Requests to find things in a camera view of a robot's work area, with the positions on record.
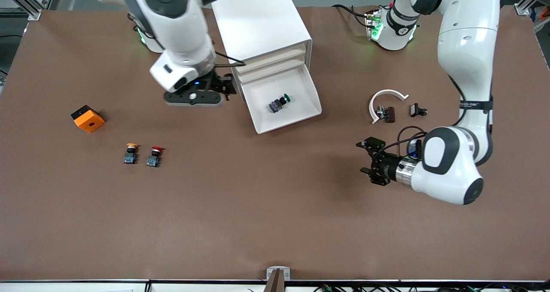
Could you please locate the brown terminal block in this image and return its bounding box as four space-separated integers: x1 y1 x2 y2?
376 106 396 123

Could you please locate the left arm base cable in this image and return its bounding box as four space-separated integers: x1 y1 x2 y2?
333 3 375 28

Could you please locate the brown table cover sheet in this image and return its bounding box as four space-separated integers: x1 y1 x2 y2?
0 5 550 283

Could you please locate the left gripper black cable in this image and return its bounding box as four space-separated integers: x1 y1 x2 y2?
385 126 430 155

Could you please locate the orange cube with hole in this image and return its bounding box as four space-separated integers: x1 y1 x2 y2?
71 105 106 134

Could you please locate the grey metal bracket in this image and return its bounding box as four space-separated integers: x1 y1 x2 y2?
266 266 291 281

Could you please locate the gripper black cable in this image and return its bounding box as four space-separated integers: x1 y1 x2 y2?
385 126 430 155
213 52 247 68

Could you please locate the green push button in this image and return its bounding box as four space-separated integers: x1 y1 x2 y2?
269 94 291 114

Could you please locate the white curved plastic ring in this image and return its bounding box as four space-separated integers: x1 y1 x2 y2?
369 89 409 125

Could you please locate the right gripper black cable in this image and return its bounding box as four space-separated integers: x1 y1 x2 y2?
213 52 247 68

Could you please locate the brown upright bar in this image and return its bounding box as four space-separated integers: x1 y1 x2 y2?
263 269 286 292

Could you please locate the red push button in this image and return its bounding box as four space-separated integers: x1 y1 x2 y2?
146 146 165 168

